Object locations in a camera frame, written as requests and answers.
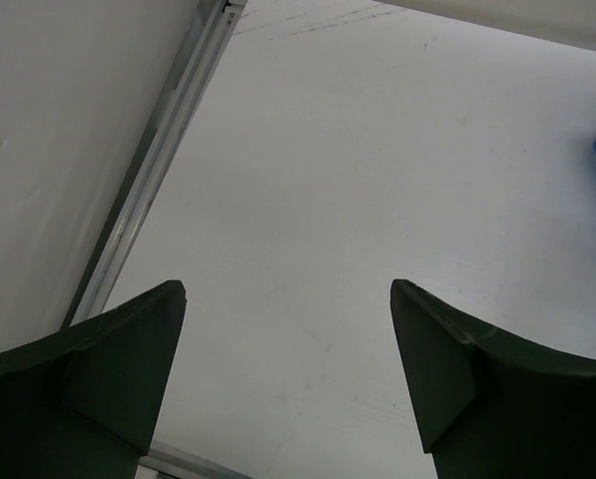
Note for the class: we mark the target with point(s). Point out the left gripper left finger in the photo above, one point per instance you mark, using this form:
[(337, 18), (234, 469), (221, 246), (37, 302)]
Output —
[(84, 402)]

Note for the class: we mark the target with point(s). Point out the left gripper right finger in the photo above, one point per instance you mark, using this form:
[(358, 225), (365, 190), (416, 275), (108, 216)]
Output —
[(489, 403)]

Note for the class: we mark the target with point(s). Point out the metal side rail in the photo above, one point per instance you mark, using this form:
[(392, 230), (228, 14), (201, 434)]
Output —
[(209, 30)]

